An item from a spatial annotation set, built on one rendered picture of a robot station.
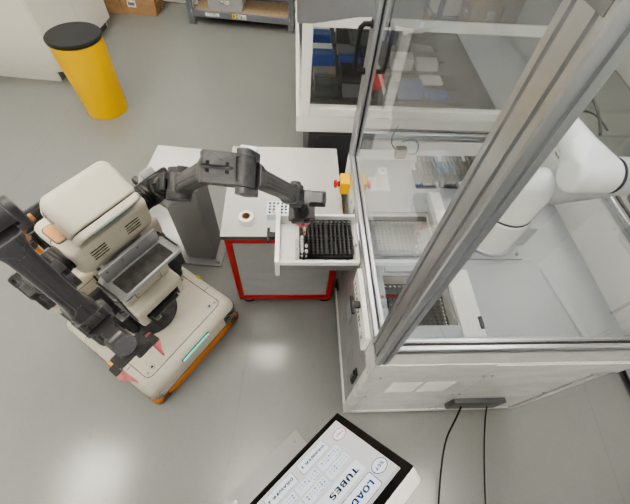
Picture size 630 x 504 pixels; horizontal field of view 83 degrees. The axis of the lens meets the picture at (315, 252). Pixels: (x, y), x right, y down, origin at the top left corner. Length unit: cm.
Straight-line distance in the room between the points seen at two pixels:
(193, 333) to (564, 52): 185
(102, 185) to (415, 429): 186
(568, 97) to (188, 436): 206
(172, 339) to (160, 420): 45
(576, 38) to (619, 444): 246
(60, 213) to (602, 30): 108
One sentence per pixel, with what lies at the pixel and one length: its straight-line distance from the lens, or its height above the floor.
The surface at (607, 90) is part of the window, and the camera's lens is 52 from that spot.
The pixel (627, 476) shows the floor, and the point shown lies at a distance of 272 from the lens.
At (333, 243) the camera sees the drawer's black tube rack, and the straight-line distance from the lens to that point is 147.
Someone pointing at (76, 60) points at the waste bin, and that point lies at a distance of 359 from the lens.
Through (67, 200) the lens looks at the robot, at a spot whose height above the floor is 137.
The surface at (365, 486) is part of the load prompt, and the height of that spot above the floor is 115.
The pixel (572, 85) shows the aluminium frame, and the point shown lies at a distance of 47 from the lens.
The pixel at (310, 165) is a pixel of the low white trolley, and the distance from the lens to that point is 197.
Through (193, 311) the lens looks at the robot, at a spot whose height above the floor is 28.
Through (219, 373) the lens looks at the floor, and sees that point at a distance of 220.
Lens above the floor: 209
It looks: 56 degrees down
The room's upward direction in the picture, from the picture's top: 6 degrees clockwise
